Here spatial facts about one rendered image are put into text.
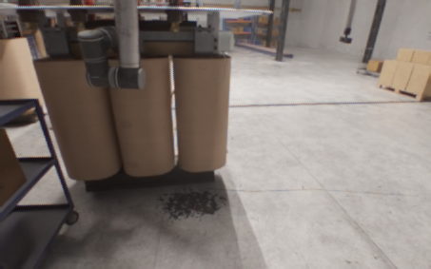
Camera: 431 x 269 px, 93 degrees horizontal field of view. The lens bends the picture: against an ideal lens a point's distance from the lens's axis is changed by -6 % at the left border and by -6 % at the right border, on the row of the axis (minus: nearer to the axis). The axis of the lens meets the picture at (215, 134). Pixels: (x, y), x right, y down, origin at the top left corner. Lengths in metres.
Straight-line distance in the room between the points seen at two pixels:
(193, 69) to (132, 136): 0.63
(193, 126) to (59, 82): 0.89
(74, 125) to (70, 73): 0.35
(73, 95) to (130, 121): 0.38
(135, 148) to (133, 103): 0.35
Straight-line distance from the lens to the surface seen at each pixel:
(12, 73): 3.81
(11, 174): 1.45
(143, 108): 1.56
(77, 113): 1.68
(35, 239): 1.75
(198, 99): 1.53
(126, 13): 1.13
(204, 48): 1.51
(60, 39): 1.64
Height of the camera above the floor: 1.25
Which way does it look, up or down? 26 degrees down
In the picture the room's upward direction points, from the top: 2 degrees clockwise
